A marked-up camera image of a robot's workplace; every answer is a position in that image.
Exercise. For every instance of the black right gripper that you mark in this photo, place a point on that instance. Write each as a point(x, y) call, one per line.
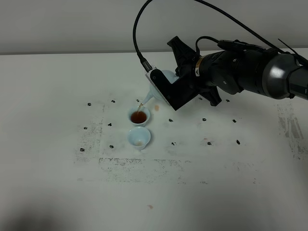
point(196, 67)

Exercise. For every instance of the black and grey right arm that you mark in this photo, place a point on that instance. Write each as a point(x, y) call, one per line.
point(241, 66)

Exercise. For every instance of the near light blue teacup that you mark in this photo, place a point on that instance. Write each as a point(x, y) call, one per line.
point(139, 137)

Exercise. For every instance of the far light blue teacup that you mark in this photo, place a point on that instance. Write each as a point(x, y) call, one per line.
point(139, 117)

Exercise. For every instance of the light blue teacup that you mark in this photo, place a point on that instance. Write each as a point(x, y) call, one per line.
point(139, 117)
point(139, 137)

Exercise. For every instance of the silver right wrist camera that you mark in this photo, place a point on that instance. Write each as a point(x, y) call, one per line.
point(176, 94)

